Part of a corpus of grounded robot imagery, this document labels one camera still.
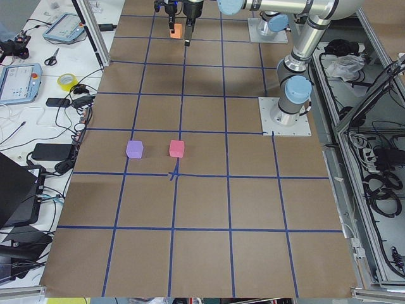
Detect orange foam cube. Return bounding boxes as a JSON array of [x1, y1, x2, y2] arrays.
[[170, 23, 182, 39]]

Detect far teach pendant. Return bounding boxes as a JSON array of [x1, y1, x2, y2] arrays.
[[42, 13, 85, 44]]

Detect aluminium frame post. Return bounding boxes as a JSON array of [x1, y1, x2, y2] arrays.
[[72, 0, 111, 69]]

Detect red foam cube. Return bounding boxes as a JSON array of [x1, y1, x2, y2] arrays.
[[169, 140, 185, 158]]

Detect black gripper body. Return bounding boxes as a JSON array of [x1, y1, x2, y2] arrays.
[[154, 0, 203, 19]]

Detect black laptop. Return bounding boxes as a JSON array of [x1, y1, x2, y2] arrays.
[[1, 154, 45, 228]]

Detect white crumpled cloth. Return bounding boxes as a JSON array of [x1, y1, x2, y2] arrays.
[[325, 55, 365, 82]]

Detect purple foam cube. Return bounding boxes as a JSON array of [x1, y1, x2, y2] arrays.
[[126, 140, 144, 159]]

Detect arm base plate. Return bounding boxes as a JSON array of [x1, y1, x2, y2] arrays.
[[247, 18, 288, 44], [258, 97, 312, 137]]

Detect teach pendant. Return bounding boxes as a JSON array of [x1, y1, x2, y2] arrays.
[[42, 13, 85, 44], [1, 63, 42, 105]]

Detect yellow tape roll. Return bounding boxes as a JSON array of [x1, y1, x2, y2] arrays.
[[57, 73, 78, 92]]

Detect scissors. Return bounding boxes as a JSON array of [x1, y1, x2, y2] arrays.
[[44, 48, 59, 67]]

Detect black power adapter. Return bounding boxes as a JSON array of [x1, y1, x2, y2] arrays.
[[32, 143, 73, 161]]

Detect near teach pendant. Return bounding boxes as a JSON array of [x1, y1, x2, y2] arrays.
[[1, 63, 42, 105]]

